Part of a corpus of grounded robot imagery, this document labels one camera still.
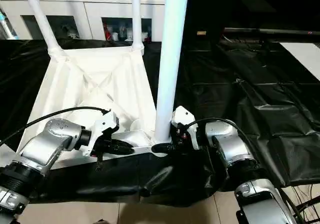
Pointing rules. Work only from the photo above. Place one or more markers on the white plastic table top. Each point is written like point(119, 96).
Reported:
point(75, 83)

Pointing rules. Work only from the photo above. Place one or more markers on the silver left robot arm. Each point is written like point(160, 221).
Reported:
point(47, 143)

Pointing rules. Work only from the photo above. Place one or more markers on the black work surface mat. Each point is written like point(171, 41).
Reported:
point(250, 103)

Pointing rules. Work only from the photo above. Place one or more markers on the small yellow label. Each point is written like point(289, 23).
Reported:
point(202, 32)

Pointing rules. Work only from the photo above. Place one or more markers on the white glass-door cabinet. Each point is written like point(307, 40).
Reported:
point(87, 11)

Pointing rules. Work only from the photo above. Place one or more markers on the black metal bar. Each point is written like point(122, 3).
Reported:
point(270, 31)

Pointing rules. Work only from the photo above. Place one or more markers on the black tripod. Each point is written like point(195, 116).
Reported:
point(308, 204)

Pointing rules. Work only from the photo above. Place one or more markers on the white flat board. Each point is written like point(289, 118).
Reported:
point(303, 58)

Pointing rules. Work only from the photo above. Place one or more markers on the white and turquoise rack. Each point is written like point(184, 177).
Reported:
point(8, 26)

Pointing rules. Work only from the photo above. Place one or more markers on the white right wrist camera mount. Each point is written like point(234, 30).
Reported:
point(185, 116)

